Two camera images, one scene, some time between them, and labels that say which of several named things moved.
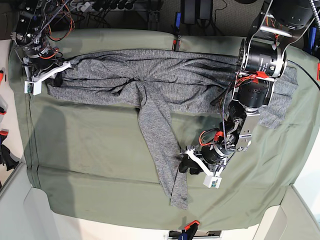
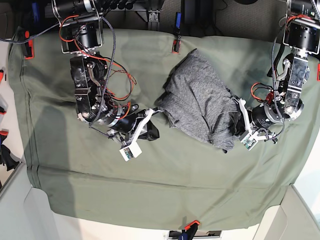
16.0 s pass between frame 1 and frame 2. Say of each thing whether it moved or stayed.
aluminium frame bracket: stayed
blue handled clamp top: stayed
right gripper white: moved
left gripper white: moved
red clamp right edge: stayed
